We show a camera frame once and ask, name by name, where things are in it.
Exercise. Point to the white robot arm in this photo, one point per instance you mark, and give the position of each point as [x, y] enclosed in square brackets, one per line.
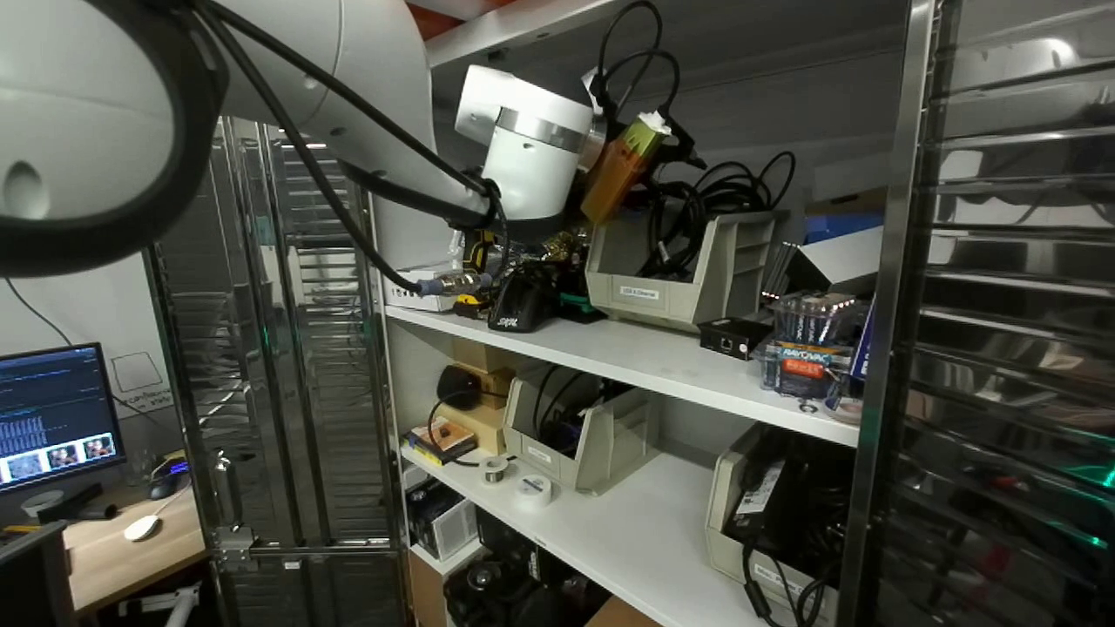
[109, 117]

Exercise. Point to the grey bin middle shelf right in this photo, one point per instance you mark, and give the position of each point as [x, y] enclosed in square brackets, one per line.
[786, 495]

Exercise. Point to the black battery charger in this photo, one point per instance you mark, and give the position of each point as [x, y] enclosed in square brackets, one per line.
[523, 300]

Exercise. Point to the white metal shelving unit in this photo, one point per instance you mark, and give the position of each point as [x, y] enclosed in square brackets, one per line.
[757, 75]

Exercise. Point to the black round device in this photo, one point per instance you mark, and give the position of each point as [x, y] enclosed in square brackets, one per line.
[460, 388]

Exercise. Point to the orange book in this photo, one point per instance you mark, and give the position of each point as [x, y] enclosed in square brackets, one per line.
[443, 444]

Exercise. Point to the grey tape roll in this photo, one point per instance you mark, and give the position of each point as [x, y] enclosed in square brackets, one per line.
[497, 469]

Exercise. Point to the white tape roll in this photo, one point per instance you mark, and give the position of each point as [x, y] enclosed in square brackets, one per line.
[532, 490]

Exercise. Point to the pack of batteries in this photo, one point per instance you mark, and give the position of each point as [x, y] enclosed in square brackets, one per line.
[813, 342]

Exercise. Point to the white computer mouse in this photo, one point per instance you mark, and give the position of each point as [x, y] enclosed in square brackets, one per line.
[141, 532]

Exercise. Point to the computer monitor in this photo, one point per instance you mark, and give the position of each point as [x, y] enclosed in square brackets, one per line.
[56, 416]

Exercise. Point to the wooden desk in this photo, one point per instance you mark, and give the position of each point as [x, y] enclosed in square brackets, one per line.
[106, 565]

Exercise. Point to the chrome wire rack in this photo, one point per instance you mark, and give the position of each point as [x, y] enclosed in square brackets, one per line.
[266, 314]

